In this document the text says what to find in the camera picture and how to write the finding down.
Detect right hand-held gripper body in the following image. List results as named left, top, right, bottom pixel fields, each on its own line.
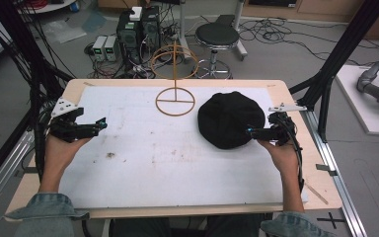
left=266, top=102, right=309, bottom=147

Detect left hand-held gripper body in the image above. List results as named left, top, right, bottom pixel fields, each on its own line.
left=47, top=97, right=101, bottom=143

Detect black hat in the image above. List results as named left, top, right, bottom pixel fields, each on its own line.
left=196, top=91, right=266, bottom=150

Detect person's left hand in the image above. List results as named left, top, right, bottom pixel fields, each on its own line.
left=43, top=133, right=93, bottom=174

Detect person's right hand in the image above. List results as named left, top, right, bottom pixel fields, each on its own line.
left=257, top=137, right=300, bottom=175

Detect wooden table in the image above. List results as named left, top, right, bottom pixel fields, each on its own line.
left=4, top=78, right=343, bottom=220

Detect thin wooden stick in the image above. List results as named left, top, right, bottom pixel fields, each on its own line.
left=304, top=182, right=330, bottom=206

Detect grey power supply unit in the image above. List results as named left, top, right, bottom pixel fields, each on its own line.
left=104, top=35, right=118, bottom=62
left=91, top=35, right=108, bottom=62

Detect white platform board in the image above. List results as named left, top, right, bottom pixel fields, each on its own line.
left=335, top=64, right=379, bottom=137

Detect white table mat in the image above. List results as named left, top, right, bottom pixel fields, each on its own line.
left=58, top=85, right=309, bottom=209

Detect denim left sleeve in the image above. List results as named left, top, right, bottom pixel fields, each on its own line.
left=2, top=192, right=91, bottom=237

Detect denim sleeve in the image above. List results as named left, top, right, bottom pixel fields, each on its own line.
left=260, top=210, right=340, bottom=237
left=2, top=192, right=91, bottom=237

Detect black computer tower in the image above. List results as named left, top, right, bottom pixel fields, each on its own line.
left=115, top=10, right=143, bottom=65
left=140, top=5, right=162, bottom=60

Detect denim right sleeve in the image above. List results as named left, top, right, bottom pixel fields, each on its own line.
left=260, top=210, right=340, bottom=237

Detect white stand leg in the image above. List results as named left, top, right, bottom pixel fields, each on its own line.
left=231, top=0, right=249, bottom=62

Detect black round stool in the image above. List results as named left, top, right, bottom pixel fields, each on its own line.
left=193, top=22, right=242, bottom=80

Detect white box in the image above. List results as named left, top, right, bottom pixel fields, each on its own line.
left=128, top=5, right=144, bottom=23

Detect person's dark trousers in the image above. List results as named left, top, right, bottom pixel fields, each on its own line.
left=111, top=212, right=266, bottom=237

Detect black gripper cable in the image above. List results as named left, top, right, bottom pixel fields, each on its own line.
left=275, top=113, right=306, bottom=194

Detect grey metal bracket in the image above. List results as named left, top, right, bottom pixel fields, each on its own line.
left=315, top=163, right=339, bottom=178

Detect aluminium rail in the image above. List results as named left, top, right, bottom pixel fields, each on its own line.
left=0, top=129, right=36, bottom=220
left=300, top=108, right=369, bottom=237

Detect wooden ring hat stand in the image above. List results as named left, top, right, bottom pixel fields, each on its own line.
left=149, top=40, right=200, bottom=118

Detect black metal frame post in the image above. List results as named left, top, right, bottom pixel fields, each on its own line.
left=288, top=0, right=379, bottom=143
left=0, top=0, right=75, bottom=186

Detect black floor cables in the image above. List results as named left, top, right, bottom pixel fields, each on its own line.
left=238, top=16, right=379, bottom=68

